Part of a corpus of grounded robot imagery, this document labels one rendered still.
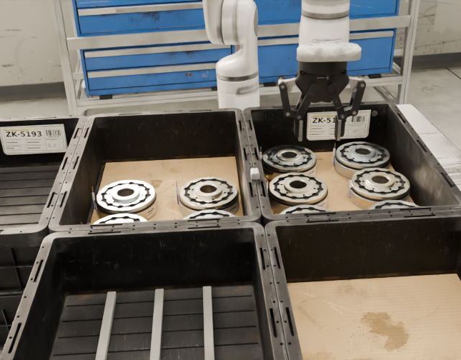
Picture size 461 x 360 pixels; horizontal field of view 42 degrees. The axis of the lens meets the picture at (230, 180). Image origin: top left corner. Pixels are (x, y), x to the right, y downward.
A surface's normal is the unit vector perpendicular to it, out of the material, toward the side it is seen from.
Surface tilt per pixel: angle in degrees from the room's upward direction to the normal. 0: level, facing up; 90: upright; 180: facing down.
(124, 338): 0
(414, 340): 0
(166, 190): 0
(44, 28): 90
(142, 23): 90
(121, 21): 90
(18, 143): 90
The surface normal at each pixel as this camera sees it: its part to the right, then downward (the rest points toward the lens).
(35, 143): 0.06, 0.50
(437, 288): -0.03, -0.87
